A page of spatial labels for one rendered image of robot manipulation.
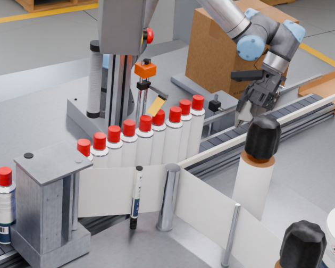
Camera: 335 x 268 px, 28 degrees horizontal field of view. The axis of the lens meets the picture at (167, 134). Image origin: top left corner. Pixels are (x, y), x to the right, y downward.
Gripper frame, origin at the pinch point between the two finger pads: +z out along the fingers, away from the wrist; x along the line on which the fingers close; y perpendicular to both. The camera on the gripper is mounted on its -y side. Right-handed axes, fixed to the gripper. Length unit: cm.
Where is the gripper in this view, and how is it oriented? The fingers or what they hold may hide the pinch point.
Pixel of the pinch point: (236, 123)
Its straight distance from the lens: 209.5
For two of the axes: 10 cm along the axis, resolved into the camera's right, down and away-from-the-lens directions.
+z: -4.6, 8.7, 1.5
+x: 5.8, 1.7, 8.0
